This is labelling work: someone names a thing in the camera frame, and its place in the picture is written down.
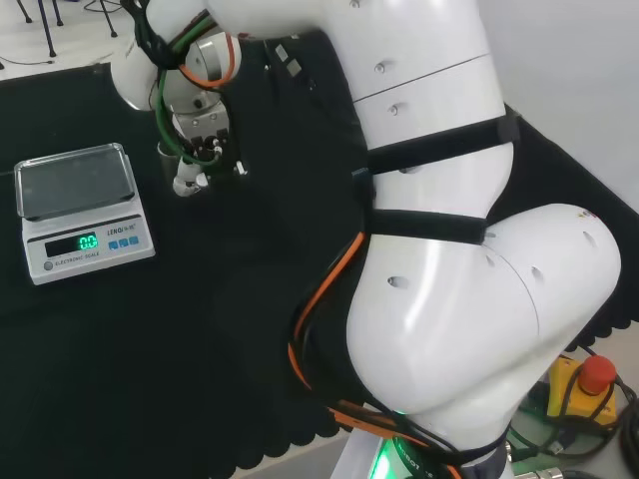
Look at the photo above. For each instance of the black bench cloth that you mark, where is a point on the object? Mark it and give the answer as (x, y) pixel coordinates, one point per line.
(150, 374)

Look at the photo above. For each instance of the small clear glass beaker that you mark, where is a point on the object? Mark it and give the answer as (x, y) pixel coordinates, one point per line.
(166, 149)

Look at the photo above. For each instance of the black tripod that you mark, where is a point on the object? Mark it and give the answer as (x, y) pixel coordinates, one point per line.
(107, 17)

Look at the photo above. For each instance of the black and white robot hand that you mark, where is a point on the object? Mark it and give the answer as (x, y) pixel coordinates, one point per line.
(199, 130)

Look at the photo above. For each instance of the yellow stop button box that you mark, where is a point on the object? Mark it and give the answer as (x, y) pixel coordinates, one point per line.
(584, 389)

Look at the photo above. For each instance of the white electronic balance steel pan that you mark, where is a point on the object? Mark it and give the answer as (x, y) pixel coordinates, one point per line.
(85, 224)

